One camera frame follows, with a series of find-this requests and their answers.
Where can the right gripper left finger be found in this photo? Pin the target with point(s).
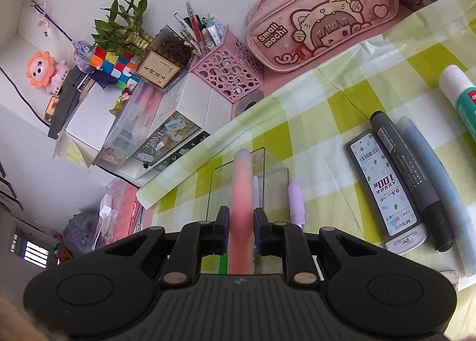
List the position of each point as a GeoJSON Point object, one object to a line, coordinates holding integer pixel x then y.
{"type": "Point", "coordinates": [186, 249]}

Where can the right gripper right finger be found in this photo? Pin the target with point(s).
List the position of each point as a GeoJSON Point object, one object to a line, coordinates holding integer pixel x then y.
{"type": "Point", "coordinates": [291, 244]}

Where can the pink highlighter pen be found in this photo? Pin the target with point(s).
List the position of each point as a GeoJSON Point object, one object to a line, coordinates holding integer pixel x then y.
{"type": "Point", "coordinates": [240, 247]}

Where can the lilac mechanical pencil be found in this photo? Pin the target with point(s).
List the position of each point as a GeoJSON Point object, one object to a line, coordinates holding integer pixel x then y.
{"type": "Point", "coordinates": [296, 204]}

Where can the clear plastic organizer box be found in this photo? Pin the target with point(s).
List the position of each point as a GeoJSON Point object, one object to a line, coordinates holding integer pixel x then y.
{"type": "Point", "coordinates": [273, 179]}

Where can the pencil lead refill case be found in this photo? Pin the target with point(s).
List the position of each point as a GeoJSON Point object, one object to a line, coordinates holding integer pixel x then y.
{"type": "Point", "coordinates": [388, 196]}

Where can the black grey marker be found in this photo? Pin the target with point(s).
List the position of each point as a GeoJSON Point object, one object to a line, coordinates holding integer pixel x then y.
{"type": "Point", "coordinates": [428, 203]}

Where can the blue grey marker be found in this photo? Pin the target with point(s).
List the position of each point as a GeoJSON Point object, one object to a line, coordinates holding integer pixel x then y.
{"type": "Point", "coordinates": [461, 222]}

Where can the grey white eraser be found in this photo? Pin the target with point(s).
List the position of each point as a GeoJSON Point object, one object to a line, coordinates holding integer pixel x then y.
{"type": "Point", "coordinates": [453, 276]}

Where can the white green glue stick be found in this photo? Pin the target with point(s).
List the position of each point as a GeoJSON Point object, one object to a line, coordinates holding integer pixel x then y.
{"type": "Point", "coordinates": [460, 91]}

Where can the green cap highlighter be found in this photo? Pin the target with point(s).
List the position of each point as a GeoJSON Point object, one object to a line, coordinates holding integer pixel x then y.
{"type": "Point", "coordinates": [223, 265]}

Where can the purple cartoon pen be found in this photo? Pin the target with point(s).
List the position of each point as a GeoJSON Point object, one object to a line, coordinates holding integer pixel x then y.
{"type": "Point", "coordinates": [256, 201]}

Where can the clear tray with pink books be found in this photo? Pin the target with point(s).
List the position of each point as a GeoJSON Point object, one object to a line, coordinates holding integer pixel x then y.
{"type": "Point", "coordinates": [107, 223]}

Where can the green checkered tablecloth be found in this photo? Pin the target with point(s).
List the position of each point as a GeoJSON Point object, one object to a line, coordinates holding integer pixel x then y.
{"type": "Point", "coordinates": [307, 122]}

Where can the white drawer organizer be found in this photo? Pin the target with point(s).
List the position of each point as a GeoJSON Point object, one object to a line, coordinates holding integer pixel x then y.
{"type": "Point", "coordinates": [186, 115]}

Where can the clear storage box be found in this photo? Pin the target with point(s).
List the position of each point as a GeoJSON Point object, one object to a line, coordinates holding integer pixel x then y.
{"type": "Point", "coordinates": [131, 126]}

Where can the white cardboard box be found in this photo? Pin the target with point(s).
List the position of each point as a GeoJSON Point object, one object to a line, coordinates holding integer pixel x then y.
{"type": "Point", "coordinates": [82, 138]}

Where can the pink perforated pen holder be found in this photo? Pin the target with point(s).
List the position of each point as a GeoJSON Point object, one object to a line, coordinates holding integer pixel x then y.
{"type": "Point", "coordinates": [230, 69]}

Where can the lucky bamboo plant pot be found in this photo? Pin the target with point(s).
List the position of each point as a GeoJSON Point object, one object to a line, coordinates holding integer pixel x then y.
{"type": "Point", "coordinates": [160, 60]}

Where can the rubik cube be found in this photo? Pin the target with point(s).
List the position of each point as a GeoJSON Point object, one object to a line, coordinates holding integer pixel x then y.
{"type": "Point", "coordinates": [120, 68]}

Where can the black flat box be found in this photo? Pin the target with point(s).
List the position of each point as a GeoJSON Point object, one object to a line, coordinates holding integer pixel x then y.
{"type": "Point", "coordinates": [68, 100]}

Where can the pens in holder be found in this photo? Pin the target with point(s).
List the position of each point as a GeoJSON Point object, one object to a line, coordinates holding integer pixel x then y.
{"type": "Point", "coordinates": [202, 34]}

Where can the purple tassel charm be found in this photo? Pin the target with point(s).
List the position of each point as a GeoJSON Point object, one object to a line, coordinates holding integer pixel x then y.
{"type": "Point", "coordinates": [82, 51]}

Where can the pink cartoon pencil case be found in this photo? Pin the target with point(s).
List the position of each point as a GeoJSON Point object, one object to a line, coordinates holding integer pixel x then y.
{"type": "Point", "coordinates": [284, 35]}

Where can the pink lion figurine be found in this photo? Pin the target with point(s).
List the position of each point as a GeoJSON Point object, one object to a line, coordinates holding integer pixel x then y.
{"type": "Point", "coordinates": [44, 72]}

